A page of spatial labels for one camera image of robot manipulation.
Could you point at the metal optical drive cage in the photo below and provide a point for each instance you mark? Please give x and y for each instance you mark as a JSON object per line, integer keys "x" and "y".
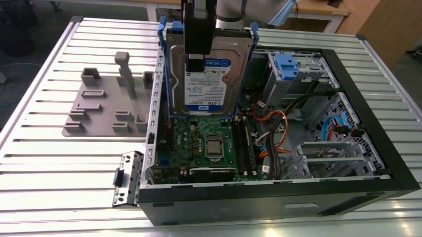
{"x": 279, "y": 89}

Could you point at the black open PC case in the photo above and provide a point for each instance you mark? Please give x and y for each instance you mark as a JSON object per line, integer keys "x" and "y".
{"x": 263, "y": 205}

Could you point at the hard disk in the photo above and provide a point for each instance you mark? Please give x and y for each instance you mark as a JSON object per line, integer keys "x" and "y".
{"x": 211, "y": 86}

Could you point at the black graphics card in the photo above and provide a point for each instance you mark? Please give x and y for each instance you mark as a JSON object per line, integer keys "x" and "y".
{"x": 211, "y": 172}

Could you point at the metal card retention bracket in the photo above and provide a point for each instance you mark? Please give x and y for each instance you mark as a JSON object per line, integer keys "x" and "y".
{"x": 130, "y": 177}

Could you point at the metal disk bay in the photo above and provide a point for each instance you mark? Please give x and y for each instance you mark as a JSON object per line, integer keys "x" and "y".
{"x": 330, "y": 160}

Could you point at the grey parts rack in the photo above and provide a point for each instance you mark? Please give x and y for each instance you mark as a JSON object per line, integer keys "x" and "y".
{"x": 106, "y": 116}

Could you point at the CPU socket with CPU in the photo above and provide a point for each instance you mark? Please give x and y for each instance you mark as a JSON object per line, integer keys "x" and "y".
{"x": 214, "y": 146}

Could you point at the black RAM stick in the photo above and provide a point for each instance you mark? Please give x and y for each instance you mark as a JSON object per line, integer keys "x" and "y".
{"x": 250, "y": 145}

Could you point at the blue plastic drive latch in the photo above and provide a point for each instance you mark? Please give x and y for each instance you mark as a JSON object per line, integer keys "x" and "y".
{"x": 286, "y": 66}

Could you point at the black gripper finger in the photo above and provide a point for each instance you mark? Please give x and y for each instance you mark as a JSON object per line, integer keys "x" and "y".
{"x": 195, "y": 63}

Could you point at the green motherboard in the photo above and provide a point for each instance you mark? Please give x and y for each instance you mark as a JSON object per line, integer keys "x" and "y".
{"x": 184, "y": 138}

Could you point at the wooden cabinet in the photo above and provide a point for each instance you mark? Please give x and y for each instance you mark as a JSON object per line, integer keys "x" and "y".
{"x": 389, "y": 29}

